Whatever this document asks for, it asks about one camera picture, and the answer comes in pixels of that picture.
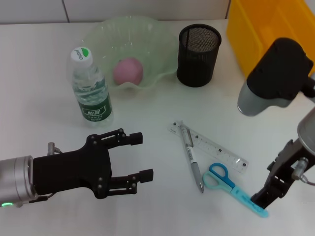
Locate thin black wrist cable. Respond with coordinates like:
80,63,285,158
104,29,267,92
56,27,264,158
29,193,56,204
301,173,315,185

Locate silver wrist plug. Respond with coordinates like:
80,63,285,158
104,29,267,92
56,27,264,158
292,158,310,181
47,142,63,156

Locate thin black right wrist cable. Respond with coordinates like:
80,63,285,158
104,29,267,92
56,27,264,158
301,173,315,185

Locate thin black left wrist cable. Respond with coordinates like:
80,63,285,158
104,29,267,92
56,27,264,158
29,193,56,204

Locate yellow plastic bin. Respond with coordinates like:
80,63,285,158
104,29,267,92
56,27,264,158
226,0,315,77

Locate clear green-label water bottle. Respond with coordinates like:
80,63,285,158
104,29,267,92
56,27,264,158
70,46,114,127

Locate silver right wrist plug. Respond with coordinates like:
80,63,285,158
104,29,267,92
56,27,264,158
292,158,310,181

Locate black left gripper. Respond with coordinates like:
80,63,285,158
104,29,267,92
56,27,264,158
32,128,154,200

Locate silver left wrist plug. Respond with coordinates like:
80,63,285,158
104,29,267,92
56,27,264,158
47,142,63,156

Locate silver white ballpoint pen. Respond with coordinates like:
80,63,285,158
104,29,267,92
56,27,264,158
179,124,205,193

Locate green wavy glass fruit bowl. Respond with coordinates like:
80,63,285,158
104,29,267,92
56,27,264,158
82,16,178,90

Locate clear plastic ruler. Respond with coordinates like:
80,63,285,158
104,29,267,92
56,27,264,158
168,120,249,175

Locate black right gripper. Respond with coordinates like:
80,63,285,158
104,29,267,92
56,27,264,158
250,139,308,209

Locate blue plastic scissors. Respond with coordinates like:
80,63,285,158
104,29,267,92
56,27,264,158
202,162,269,219

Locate pink peach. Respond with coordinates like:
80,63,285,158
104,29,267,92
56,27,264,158
113,58,144,86

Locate black mesh pen holder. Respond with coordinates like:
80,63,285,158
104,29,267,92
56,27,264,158
176,24,221,88

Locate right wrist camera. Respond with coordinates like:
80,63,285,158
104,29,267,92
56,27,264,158
237,37,315,117

